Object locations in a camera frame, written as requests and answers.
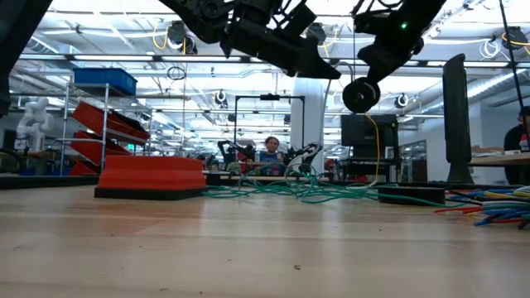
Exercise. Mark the blue plastic bin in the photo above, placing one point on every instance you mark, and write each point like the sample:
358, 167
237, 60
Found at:
105, 80

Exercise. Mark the thin black slanted pole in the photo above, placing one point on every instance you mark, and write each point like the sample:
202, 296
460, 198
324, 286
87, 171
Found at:
513, 62

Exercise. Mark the black background robot arm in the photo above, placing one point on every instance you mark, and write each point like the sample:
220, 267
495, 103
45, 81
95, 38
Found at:
306, 155
232, 151

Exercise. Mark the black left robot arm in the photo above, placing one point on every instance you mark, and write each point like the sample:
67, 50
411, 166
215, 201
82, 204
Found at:
16, 25

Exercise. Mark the black monitor cart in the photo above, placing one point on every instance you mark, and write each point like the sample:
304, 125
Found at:
364, 165

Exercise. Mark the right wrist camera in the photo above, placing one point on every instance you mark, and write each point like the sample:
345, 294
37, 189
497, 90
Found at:
368, 22

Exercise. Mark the wooden workbench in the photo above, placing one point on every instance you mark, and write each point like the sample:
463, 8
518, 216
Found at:
265, 178

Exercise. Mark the wooden table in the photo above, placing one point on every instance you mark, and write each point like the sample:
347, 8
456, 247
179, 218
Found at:
501, 160

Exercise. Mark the metal rack with red bins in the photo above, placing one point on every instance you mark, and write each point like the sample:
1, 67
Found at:
107, 124

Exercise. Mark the black tape roll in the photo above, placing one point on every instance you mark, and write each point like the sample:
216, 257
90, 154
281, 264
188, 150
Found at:
410, 196

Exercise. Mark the red and black box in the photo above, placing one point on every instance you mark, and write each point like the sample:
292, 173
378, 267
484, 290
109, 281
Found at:
151, 176

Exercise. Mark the white building column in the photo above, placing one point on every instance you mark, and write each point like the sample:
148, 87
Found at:
307, 124

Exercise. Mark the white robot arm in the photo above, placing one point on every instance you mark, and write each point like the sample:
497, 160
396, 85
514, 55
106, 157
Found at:
35, 120

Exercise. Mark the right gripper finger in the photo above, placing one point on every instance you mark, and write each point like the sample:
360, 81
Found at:
377, 76

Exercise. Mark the black monitor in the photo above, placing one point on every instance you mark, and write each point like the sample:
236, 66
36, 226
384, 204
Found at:
364, 132

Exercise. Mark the person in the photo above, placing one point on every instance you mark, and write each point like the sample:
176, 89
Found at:
515, 140
271, 155

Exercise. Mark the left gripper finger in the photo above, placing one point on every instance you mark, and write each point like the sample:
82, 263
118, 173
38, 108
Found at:
323, 66

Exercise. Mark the black gantry frame with camera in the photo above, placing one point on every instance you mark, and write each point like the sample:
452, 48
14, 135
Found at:
269, 97

